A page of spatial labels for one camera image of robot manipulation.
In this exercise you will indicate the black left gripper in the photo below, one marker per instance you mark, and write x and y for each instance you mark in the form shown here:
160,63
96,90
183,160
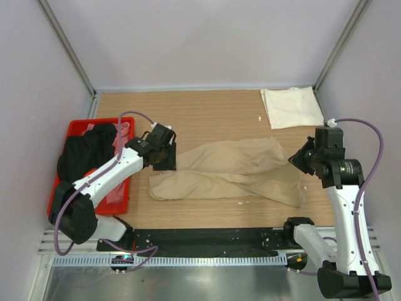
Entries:
170,164

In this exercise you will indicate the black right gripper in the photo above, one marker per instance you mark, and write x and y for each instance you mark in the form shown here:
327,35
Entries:
297,160

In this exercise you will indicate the beige t shirt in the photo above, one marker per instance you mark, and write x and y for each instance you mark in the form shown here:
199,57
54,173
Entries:
232,169

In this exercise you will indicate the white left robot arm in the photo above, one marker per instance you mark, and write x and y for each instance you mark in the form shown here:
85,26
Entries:
73,207

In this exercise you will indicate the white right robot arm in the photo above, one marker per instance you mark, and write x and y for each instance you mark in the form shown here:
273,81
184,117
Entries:
349,270

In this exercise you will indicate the folded white t shirt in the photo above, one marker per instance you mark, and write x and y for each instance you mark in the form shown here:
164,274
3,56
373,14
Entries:
294,107

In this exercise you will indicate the pink t shirt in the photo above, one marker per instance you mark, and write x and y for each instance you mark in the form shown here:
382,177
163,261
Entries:
122,131

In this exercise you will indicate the black t shirt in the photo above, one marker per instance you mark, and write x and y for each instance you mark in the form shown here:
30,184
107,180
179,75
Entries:
85,152

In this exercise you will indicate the red plastic bin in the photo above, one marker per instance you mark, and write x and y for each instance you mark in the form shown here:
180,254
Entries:
115,202

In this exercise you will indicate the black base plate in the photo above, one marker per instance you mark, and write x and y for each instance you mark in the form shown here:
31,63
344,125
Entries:
269,239

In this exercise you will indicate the slotted cable duct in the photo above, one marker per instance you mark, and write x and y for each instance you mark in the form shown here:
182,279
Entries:
117,260

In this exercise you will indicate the right aluminium frame post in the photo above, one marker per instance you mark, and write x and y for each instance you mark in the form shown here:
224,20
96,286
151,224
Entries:
345,35

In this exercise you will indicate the aluminium frame post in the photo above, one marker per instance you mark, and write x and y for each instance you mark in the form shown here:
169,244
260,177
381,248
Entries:
66,45
345,35

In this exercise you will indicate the left aluminium frame post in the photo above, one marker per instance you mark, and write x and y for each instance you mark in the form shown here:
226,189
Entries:
66,45

